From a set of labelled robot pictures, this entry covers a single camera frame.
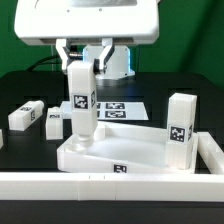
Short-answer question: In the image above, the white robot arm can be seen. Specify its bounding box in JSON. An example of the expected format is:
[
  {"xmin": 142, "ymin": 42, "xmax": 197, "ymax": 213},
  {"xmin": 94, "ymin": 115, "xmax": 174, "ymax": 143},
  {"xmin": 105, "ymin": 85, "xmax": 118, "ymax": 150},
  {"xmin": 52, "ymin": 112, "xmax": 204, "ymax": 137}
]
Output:
[{"xmin": 14, "ymin": 0, "xmax": 160, "ymax": 80}]

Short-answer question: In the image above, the white part at left edge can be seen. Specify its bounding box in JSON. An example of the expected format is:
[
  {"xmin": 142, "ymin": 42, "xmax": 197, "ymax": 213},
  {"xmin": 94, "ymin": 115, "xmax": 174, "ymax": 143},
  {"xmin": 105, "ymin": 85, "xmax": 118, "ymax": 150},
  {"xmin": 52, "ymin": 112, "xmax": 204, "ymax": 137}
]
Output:
[{"xmin": 0, "ymin": 129, "xmax": 4, "ymax": 149}]

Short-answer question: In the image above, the white L-shaped obstacle wall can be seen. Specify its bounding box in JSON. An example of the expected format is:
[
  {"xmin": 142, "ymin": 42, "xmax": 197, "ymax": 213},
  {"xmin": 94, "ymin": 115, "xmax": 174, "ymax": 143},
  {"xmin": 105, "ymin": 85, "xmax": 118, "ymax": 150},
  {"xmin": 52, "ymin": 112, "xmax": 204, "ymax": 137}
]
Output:
[{"xmin": 0, "ymin": 131, "xmax": 224, "ymax": 203}]

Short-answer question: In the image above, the black cable at base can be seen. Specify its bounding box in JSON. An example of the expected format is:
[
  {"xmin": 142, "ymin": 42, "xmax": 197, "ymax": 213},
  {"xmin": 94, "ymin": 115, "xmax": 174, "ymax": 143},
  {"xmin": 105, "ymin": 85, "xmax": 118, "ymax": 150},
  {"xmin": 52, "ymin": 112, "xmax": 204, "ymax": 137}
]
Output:
[{"xmin": 26, "ymin": 54, "xmax": 64, "ymax": 72}]

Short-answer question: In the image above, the white desk tabletop tray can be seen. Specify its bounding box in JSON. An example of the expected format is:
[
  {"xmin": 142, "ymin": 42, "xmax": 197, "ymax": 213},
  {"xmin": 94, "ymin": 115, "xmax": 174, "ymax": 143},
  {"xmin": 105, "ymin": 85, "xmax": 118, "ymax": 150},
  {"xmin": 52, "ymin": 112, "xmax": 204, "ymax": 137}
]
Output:
[{"xmin": 57, "ymin": 122, "xmax": 198, "ymax": 174}]

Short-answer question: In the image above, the white marker base plate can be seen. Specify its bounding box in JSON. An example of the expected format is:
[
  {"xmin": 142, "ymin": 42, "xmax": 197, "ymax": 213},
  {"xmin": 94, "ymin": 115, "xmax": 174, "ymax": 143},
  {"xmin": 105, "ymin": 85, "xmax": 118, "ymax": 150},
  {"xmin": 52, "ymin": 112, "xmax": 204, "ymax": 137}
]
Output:
[{"xmin": 60, "ymin": 101, "xmax": 148, "ymax": 120}]

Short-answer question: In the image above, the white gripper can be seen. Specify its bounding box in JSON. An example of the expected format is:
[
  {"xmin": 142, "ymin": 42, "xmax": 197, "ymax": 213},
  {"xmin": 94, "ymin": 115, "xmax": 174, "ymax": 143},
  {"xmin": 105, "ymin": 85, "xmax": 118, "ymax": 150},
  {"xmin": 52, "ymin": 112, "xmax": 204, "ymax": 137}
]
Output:
[{"xmin": 14, "ymin": 0, "xmax": 159, "ymax": 74}]

